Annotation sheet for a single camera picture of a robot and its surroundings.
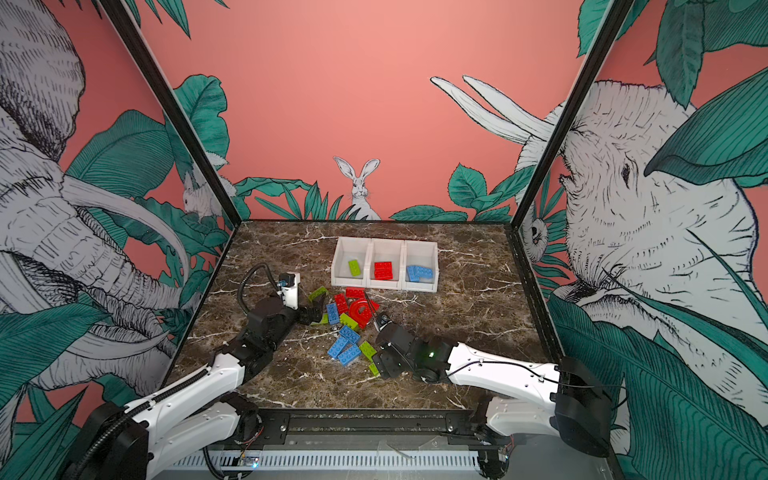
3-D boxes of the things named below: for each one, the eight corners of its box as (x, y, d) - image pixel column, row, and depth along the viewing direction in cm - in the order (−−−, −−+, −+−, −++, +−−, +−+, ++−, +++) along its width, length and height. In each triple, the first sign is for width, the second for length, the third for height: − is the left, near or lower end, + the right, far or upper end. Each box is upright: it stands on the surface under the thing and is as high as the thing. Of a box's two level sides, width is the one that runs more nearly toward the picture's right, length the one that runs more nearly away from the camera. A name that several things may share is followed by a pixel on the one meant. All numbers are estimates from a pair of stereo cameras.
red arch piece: (342, 317, 96) (341, 313, 94) (359, 296, 101) (358, 293, 99) (362, 330, 93) (362, 327, 91) (379, 308, 98) (379, 305, 96)
